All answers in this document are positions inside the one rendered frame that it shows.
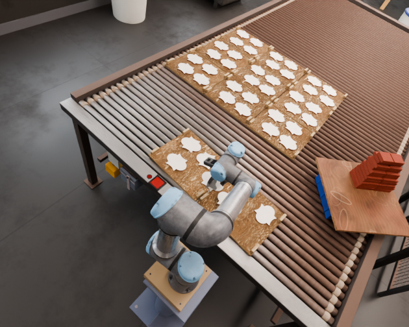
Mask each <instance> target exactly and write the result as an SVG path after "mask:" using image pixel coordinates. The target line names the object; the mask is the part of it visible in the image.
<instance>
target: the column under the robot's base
mask: <svg viewBox="0 0 409 327"><path fill-rule="evenodd" d="M218 278H219V276H218V275H217V274H216V273H214V272H213V271H212V272H211V273H210V274H209V275H208V277H207V278H206V280H205V281H204V282H203V283H202V284H201V286H200V287H199V289H198V290H197V291H196V292H195V294H194V295H193V296H192V297H191V299H190V300H189V301H188V303H187V304H186V305H185V306H184V307H183V309H182V310H181V312H178V311H177V310H176V309H175V308H174V307H173V306H172V305H171V304H170V303H169V302H168V301H167V300H166V299H165V298H164V297H163V296H162V295H161V294H160V293H159V292H158V291H157V290H156V289H155V288H154V287H153V286H152V285H151V284H150V283H149V282H148V281H147V280H146V279H145V280H144V281H143V282H144V284H145V285H146V286H147V288H146V289H145V291H144V292H143V293H142V294H141V295H140V296H139V297H138V298H137V299H136V300H135V301H134V302H133V303H132V305H131V306H130V307H129V308H130V309H131V310H132V311H133V312H134V313H135V314H136V315H137V316H138V317H139V318H140V319H141V320H142V321H143V322H144V324H145V325H146V326H147V327H183V325H184V324H185V322H186V321H187V320H188V319H189V317H190V316H191V314H192V313H193V312H194V311H195V309H196V308H197V306H198V305H199V304H200V302H201V301H202V299H203V298H204V296H205V295H206V294H207V292H208V291H209V290H210V288H211V287H212V286H213V284H214V283H215V282H216V280H217V279H218Z"/></svg>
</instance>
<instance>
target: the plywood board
mask: <svg viewBox="0 0 409 327"><path fill-rule="evenodd" d="M315 159H316V164H317V168H318V171H319V175H320V177H321V181H322V185H323V189H324V191H325V195H326V198H327V202H328V206H329V210H330V214H331V216H332V220H333V223H334V227H335V230H336V231H341V232H356V233H364V234H378V235H386V236H401V237H409V224H408V221H407V220H406V217H405V216H404V213H403V211H402V209H401V206H400V204H399V201H398V200H397V197H396V196H395V193H394V191H391V192H383V191H373V190H366V189H356V188H355V186H354V184H353V180H352V178H351V175H350V171H351V170H352V169H353V168H355V167H356V166H357V165H358V164H361V163H356V162H347V161H342V160H333V159H328V158H318V157H316V158H315Z"/></svg>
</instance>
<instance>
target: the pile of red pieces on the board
mask: <svg viewBox="0 0 409 327"><path fill-rule="evenodd" d="M373 155H374V156H368V157H367V160H364V161H363V162H362V163H361V164H358V165H357V166H356V167H355V168H353V169H352V170H351V171H350V175H351V178H352V180H353V184H354V186H355V188H356V189H366V190H373V191H383V192H391V191H393V190H394V189H395V186H396V185H397V184H398V182H399V181H398V178H399V177H400V174H399V172H401V171H402V170H403V169H402V167H401V166H402V165H404V161H403V159H402V157H401V155H400V154H394V153H389V152H380V151H379V152H377V151H375V152H374V153H373Z"/></svg>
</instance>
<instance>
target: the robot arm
mask: <svg viewBox="0 0 409 327"><path fill-rule="evenodd" d="M244 152H245V147H244V146H243V145H242V144H241V143H240V142H237V141H234V142H232V143H231V144H230V145H229V146H228V149H227V150H226V151H225V152H224V153H223V155H222V156H221V158H220V159H219V160H215V159H213V158H210V157H208V158H207V159H206V160H204V161H203V162H204V165H206V166H209V167H211V170H210V174H211V177H210V179H209V180H208V182H207V185H206V188H208V187H211V188H212V189H214V190H216V189H217V187H216V183H217V181H218V182H220V184H221V185H222V186H224V185H225V184H226V183H228V182H229V183H230V184H232V185H233V186H234V187H233V188H232V190H231V191H230V193H229V194H228V195H227V196H226V197H225V199H224V200H223V202H222V203H221V204H220V205H219V206H218V207H217V209H216V210H214V211H211V212H209V211H208V210H206V209H205V208H203V207H202V206H201V205H199V204H198V203H196V202H195V201H194V200H193V199H191V198H189V196H187V195H186V194H184V193H183V191H180V190H179V189H177V188H175V187H172V188H169V189H168V190H167V191H166V192H165V193H164V194H163V195H162V196H161V198H160V199H159V200H158V201H157V203H156V204H155V205H154V206H153V208H152V210H151V215H152V216H153V217H154V218H155V219H157V224H158V227H159V231H157V232H156V233H155V234H154V235H153V236H152V237H151V239H150V240H149V242H148V244H147V246H146V252H147V253H148V254H149V255H150V257H152V258H154V259H155V260H156V261H158V262H159V263H160V264H161V265H163V266H164V267H165V268H166V269H167V270H169V274H168V281H169V284H170V286H171V288H172V289H173V290H174V291H176V292H178V293H181V294H186V293H190V292H192V291H193V290H194V289H195V288H196V287H197V285H198V283H199V279H200V278H201V277H202V275H203V272H204V269H205V264H204V261H203V259H202V257H201V256H200V255H199V254H198V253H196V252H193V251H189V250H187V249H186V248H184V247H183V246H182V245H181V244H180V240H179V239H180V238H182V239H183V240H185V242H187V243H188V244H190V245H192V246H195V247H202V248H205V247H213V246H215V245H218V244H220V243H222V242H223V241H224V240H226V239H227V238H228V237H229V236H230V234H231V232H232V231H233V228H234V221H235V220H236V218H237V216H238V215H239V213H240V212H241V210H242V208H243V207H244V205H245V203H246V202H247V200H248V198H249V197H250V198H252V199H253V198H254V197H255V196H256V194H257V193H258V192H259V190H260V188H261V187H262V185H261V184H260V183H259V182H257V181H256V180H255V179H253V178H252V177H250V176H249V175H248V174H246V173H244V172H243V171H242V170H240V169H238V168H237V167H236V165H237V163H238V162H239V161H240V159H241V157H242V156H243V154H244Z"/></svg>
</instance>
